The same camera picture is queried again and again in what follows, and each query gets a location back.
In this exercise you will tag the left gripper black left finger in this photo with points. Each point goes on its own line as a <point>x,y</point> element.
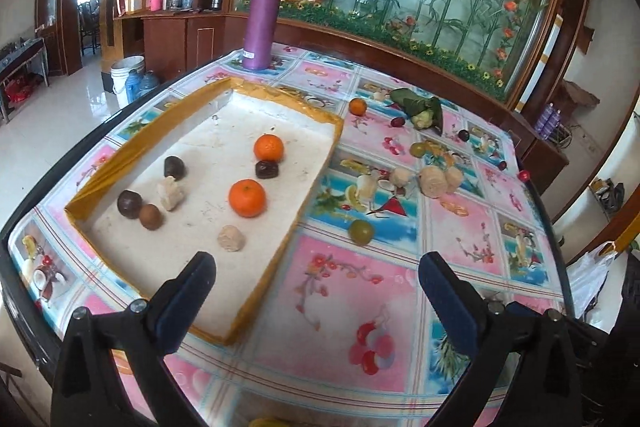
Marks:
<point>87,389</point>

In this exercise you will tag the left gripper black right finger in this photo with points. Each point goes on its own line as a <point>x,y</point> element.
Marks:
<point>545,387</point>

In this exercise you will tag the dark brown round fruit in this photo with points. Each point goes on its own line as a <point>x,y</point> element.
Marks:
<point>129,204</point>

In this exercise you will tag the orange tangerine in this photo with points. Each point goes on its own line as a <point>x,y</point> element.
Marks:
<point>247,198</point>
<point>357,107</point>

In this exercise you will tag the green olive fruit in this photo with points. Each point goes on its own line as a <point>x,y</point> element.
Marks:
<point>361,232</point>

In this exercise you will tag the dark date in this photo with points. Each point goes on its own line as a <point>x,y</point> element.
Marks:
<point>267,169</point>

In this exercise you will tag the orange tangerine table edge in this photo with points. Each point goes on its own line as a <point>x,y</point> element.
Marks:
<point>269,147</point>

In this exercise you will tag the dark round plum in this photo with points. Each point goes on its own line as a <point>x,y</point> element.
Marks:
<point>174,167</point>

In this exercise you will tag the white plastic bag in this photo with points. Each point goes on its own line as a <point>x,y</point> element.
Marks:
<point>587,275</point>

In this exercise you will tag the colourful fruit print tablecloth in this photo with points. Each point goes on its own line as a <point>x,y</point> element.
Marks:
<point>344,335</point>

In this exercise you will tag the red cherry tomato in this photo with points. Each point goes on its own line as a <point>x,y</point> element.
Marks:
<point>524,176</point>

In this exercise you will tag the large beige cake cylinder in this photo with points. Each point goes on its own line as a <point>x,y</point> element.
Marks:
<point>432,181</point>

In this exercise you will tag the white foam tray yellow tape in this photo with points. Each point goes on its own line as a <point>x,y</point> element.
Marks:
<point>213,130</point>

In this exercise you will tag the small beige cake cube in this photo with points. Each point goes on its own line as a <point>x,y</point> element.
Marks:
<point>400,177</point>

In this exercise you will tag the dark plum far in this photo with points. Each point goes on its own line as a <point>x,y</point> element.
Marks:
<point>464,135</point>

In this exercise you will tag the purple striped cans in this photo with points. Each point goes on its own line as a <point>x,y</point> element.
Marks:
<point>548,121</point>

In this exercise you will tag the green grape fruit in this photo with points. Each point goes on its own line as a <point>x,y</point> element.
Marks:
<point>418,149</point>

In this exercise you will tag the leaf wrapped vegetable bundle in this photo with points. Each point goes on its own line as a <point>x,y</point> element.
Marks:
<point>425,112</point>

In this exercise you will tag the red date fruit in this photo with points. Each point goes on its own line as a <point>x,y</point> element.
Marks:
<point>397,122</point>

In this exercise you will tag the blue water jug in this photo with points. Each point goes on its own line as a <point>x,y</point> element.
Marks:
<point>138,84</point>

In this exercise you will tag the white plastic bucket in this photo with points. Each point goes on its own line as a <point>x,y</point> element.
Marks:
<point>120,71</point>

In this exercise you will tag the wooden sideboard cabinet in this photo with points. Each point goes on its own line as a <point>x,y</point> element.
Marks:
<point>176,42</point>

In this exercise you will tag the purple thermos bottle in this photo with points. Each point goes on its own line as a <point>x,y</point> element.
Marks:
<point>261,24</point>

